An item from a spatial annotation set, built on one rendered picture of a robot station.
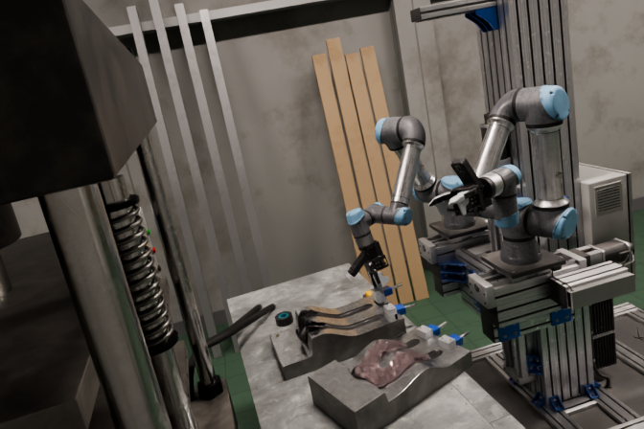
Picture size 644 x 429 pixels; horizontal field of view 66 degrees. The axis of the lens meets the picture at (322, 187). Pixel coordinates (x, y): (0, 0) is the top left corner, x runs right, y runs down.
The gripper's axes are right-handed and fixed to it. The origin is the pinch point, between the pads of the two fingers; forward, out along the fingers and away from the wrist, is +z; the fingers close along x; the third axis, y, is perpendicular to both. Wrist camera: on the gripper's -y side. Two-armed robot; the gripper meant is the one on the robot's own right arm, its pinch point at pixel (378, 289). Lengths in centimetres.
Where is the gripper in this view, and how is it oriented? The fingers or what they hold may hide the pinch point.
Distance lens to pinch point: 212.3
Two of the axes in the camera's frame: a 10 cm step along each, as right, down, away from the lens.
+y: 9.0, -3.8, 2.1
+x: -2.5, -0.4, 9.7
